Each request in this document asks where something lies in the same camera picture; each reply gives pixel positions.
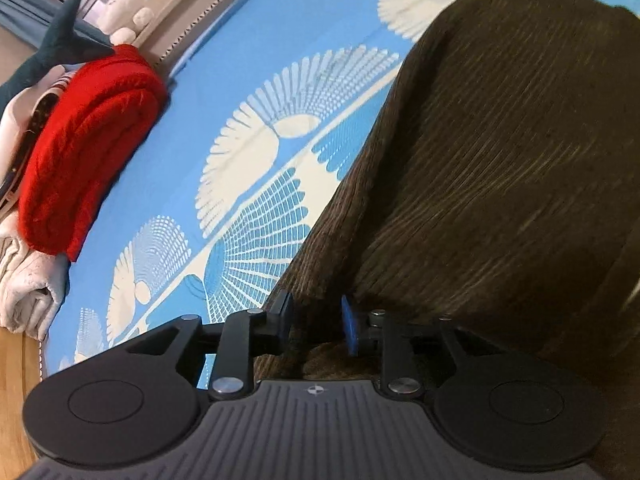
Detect dark brown corduroy pants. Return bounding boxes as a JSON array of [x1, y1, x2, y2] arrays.
[[252, 0, 640, 480]]

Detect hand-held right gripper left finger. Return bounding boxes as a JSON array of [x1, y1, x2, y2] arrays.
[[125, 290, 296, 402]]

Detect dark teal shark plush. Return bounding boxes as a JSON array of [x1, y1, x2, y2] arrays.
[[0, 0, 116, 107]]

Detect blue printed bed sheet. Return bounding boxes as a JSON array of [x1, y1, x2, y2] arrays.
[[44, 0, 640, 394]]

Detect blue curtain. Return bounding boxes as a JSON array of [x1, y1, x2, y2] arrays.
[[0, 0, 58, 47]]

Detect red knitted blanket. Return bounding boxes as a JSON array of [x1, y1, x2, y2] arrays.
[[17, 44, 169, 264]]

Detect cream folded blanket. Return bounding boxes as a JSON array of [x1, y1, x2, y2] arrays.
[[0, 232, 69, 342]]

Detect striped folded garment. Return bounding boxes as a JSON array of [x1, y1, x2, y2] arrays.
[[0, 76, 76, 211]]

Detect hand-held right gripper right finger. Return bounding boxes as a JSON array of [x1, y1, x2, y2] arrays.
[[341, 295, 482, 399]]

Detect white plush toy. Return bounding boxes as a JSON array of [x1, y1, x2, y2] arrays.
[[97, 0, 154, 44]]

